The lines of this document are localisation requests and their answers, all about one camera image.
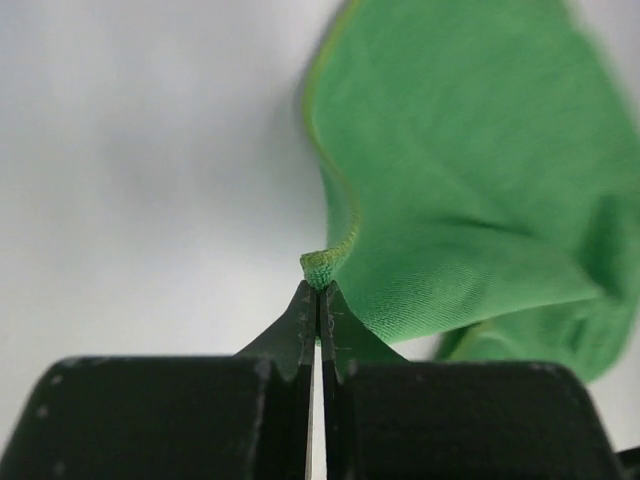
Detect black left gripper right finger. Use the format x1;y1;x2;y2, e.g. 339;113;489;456
317;286;625;479

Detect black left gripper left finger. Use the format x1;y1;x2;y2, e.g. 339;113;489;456
1;283;318;479

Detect green towel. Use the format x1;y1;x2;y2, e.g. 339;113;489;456
301;1;639;382

